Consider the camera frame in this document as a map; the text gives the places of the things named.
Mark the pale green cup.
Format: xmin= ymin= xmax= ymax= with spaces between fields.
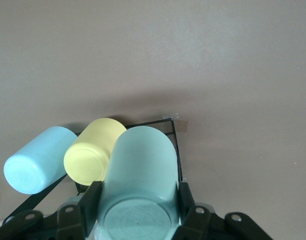
xmin=95 ymin=126 xmax=181 ymax=240

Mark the black wire cup rack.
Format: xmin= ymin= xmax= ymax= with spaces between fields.
xmin=0 ymin=117 xmax=188 ymax=230

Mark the brown tape square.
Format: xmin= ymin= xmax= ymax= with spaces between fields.
xmin=176 ymin=119 xmax=189 ymax=133

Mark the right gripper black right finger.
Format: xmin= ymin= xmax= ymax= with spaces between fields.
xmin=174 ymin=182 xmax=216 ymax=240

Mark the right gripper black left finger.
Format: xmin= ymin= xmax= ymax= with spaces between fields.
xmin=56 ymin=181 xmax=103 ymax=240

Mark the yellow cup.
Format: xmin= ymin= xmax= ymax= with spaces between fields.
xmin=63 ymin=117 xmax=128 ymax=187

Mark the light blue cup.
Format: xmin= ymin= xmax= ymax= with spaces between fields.
xmin=3 ymin=126 xmax=78 ymax=195

